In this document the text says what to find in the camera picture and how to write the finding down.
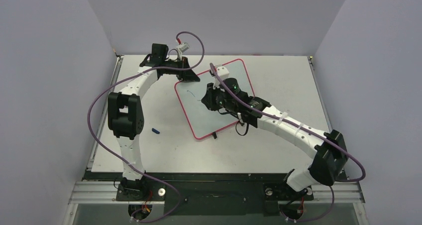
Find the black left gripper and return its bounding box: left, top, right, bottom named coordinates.
left=163, top=57, right=200, bottom=82

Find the pink framed whiteboard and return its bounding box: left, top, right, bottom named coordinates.
left=175, top=59, right=255, bottom=140

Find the blue marker cap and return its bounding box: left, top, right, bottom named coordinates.
left=151, top=128, right=160, bottom=134

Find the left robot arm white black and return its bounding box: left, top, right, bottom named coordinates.
left=107, top=42, right=200, bottom=200

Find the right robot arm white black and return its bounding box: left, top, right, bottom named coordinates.
left=201, top=78, right=347, bottom=199

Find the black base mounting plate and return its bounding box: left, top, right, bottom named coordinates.
left=82, top=170, right=314, bottom=218

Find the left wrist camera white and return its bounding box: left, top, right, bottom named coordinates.
left=175, top=42, right=190, bottom=59

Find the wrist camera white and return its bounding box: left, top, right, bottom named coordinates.
left=211, top=65, right=229, bottom=87
left=175, top=42, right=190, bottom=59

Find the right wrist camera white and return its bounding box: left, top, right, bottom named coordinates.
left=211, top=65, right=229, bottom=87

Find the aluminium extrusion rail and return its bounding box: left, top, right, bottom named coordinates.
left=69, top=181, right=365, bottom=204

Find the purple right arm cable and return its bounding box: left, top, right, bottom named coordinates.
left=209, top=62, right=366, bottom=223

